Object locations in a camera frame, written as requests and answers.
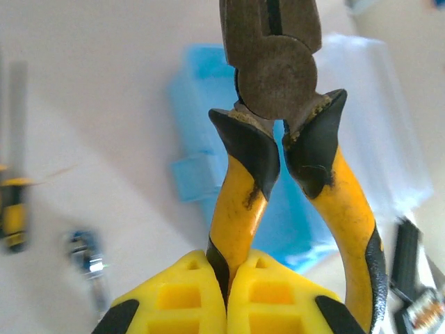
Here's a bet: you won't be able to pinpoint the blue plastic tool box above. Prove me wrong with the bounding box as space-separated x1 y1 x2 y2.
166 33 435 276

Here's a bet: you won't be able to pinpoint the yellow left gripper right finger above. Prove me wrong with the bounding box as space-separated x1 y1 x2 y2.
226 248 366 334

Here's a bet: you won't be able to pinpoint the black connector board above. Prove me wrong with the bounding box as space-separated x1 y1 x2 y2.
389 215 445 334

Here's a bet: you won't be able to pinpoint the chrome metal fitting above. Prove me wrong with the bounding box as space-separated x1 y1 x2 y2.
64 228 114 316

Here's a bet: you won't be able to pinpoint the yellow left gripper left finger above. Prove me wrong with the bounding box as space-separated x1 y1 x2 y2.
90 249 229 334

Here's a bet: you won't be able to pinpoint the yellow black screwdriver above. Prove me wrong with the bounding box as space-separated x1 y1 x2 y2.
0 58 34 255

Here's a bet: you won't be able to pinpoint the yellow black long-nose pliers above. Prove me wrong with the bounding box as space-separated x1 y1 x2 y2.
205 0 389 334

